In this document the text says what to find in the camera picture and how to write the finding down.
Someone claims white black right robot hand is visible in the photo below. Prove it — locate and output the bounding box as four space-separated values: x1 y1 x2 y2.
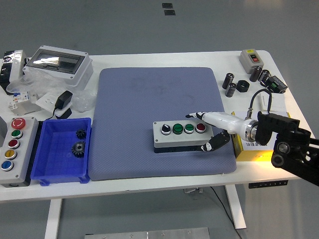
185 112 248 152

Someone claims grey five-button control box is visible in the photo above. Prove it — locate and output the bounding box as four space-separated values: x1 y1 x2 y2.
0 116 39 188

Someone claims grey enclosure with clear lid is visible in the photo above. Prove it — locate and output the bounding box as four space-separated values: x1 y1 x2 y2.
22 45 94 87

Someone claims black hexagonal ring nut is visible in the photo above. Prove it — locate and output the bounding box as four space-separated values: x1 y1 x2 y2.
236 80 250 93

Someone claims black cylindrical capacitor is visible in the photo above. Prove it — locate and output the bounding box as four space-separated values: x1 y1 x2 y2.
222 73 235 90
225 83 237 98
249 65 263 82
258 69 270 83

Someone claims large black bevel gear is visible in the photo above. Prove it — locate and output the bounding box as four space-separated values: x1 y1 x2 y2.
71 140 87 158

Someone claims white wall socket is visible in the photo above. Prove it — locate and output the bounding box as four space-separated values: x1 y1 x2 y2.
35 92 59 112

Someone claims white circuit breaker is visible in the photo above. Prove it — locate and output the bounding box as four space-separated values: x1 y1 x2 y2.
7 90 42 116

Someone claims white wall switch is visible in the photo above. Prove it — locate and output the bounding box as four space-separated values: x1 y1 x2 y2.
259 92 286 112

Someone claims clear plastic bag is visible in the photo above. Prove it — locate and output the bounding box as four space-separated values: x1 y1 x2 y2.
6 67 98 113

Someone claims black cable under table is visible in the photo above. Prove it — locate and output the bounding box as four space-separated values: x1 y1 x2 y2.
209 186 244 239

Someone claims blue-grey table mat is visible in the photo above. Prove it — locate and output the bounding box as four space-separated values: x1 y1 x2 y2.
88 66 237 181

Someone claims white yellow cardboard box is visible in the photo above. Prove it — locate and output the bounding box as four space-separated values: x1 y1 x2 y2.
230 111 299 162

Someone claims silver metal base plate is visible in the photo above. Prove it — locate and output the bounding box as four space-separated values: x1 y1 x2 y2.
84 227 210 239

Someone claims grey four-control button box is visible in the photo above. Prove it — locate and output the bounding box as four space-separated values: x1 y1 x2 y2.
152 120 214 154

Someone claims black module with green terminal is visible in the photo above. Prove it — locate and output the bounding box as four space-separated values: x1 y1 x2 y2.
260 75 288 95

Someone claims grey red-black switch box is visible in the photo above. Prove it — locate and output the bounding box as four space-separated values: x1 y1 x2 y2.
239 49 265 75

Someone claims blue plastic bin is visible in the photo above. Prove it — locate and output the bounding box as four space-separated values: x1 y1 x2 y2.
30 117 92 186

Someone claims white table leg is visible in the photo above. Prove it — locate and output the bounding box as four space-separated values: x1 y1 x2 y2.
44 198 63 239
224 184 247 230

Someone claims black power adapter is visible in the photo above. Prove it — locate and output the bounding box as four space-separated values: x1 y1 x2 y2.
54 90 74 110

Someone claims black table control panel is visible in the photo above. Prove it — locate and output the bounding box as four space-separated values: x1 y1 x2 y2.
248 180 289 189

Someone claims black white plug block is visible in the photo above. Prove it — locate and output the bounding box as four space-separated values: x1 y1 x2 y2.
54 107 73 120

